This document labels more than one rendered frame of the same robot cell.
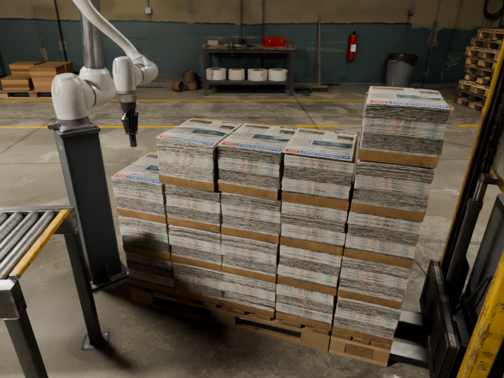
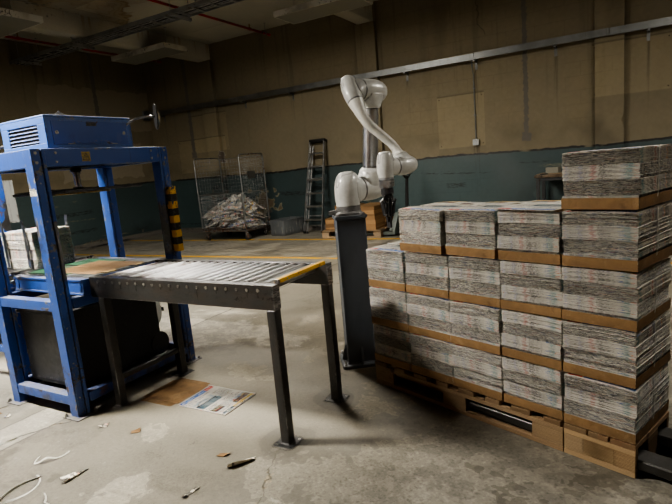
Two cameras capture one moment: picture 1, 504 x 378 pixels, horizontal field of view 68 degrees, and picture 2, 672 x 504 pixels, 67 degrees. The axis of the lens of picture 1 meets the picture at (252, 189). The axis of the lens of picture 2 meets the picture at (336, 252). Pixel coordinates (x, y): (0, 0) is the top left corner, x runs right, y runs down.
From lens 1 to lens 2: 118 cm
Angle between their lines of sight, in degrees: 36
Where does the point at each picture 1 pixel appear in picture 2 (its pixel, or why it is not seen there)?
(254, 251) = (478, 317)
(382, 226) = (597, 281)
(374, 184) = (581, 234)
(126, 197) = (375, 267)
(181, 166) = (416, 233)
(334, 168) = (541, 220)
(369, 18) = not seen: outside the picture
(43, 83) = not seen: hidden behind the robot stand
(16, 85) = not seen: hidden behind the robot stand
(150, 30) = (477, 163)
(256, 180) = (476, 240)
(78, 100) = (352, 190)
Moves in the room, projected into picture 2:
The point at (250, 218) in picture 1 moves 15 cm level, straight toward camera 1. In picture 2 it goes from (473, 281) to (462, 289)
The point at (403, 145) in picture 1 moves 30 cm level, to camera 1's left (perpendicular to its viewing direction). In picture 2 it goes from (601, 190) to (519, 193)
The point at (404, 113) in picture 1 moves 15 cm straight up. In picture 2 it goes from (597, 158) to (597, 117)
